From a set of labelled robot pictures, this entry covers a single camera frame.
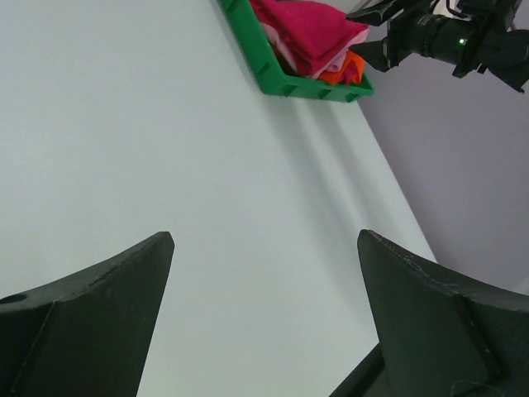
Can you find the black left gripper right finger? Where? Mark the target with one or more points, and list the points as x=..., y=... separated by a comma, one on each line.
x=440, y=333

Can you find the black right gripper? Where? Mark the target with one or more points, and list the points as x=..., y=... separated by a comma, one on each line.
x=412, y=28

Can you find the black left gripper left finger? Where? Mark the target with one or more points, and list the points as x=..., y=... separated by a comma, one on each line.
x=88, y=333

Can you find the magenta t shirt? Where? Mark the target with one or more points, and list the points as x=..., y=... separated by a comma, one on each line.
x=285, y=15

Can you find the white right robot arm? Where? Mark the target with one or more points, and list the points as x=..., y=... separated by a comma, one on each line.
x=474, y=36

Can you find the orange t shirt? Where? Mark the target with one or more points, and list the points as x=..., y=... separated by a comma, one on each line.
x=347, y=70

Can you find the green plastic bin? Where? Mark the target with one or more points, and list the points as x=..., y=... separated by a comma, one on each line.
x=266, y=69

